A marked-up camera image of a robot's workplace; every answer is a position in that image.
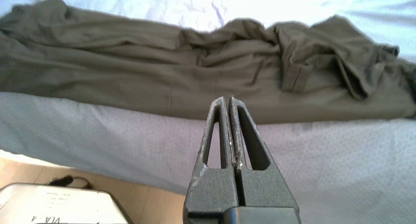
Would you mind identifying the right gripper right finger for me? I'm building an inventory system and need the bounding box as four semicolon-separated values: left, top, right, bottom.
229;97;299;207

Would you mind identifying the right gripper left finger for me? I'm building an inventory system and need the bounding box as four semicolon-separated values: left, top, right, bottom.
184;97;239;218

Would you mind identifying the bed with blue sheet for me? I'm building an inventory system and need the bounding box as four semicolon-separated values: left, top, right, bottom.
0;0;416;224

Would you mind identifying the black cord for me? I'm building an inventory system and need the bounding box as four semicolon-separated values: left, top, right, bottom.
48;175;94;190

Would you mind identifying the black printed t-shirt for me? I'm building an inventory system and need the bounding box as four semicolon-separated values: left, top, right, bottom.
0;0;416;124

